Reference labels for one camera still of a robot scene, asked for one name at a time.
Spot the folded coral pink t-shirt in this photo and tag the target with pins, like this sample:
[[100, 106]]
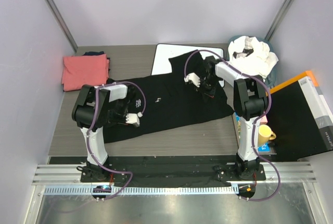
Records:
[[81, 70]]

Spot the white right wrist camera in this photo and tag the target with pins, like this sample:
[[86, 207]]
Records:
[[193, 79]]

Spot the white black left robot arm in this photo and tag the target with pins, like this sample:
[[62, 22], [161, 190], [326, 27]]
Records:
[[97, 108]]

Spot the white crumpled t-shirts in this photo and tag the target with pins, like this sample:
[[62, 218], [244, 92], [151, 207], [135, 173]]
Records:
[[251, 57]]

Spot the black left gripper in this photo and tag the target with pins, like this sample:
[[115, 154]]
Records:
[[120, 116]]

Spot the black floral print t-shirt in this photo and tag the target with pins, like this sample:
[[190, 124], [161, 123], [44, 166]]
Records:
[[168, 102]]

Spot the folded dark navy t-shirt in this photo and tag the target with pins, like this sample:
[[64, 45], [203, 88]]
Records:
[[93, 52]]

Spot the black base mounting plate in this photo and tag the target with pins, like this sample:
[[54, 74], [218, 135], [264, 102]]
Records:
[[175, 171]]

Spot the white tray board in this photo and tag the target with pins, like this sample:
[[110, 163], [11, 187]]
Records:
[[162, 58]]

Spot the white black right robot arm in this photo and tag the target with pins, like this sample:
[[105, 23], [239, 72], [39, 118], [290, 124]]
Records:
[[251, 103]]

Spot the teal laundry basket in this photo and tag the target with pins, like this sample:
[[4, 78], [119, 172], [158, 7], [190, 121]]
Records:
[[271, 78]]

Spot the yellow mug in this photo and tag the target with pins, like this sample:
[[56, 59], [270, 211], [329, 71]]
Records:
[[265, 134]]

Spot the aluminium rail frame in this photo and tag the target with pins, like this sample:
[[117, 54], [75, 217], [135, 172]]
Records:
[[68, 180]]

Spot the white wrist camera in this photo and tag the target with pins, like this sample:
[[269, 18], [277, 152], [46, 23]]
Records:
[[193, 79], [133, 119]]

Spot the blue picture book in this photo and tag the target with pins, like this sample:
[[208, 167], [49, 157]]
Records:
[[261, 149]]

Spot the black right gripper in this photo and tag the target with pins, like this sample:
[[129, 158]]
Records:
[[207, 84]]

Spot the black orange box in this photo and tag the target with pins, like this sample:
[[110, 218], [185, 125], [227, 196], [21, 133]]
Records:
[[301, 119]]

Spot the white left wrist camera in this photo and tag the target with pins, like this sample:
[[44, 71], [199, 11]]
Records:
[[133, 119]]

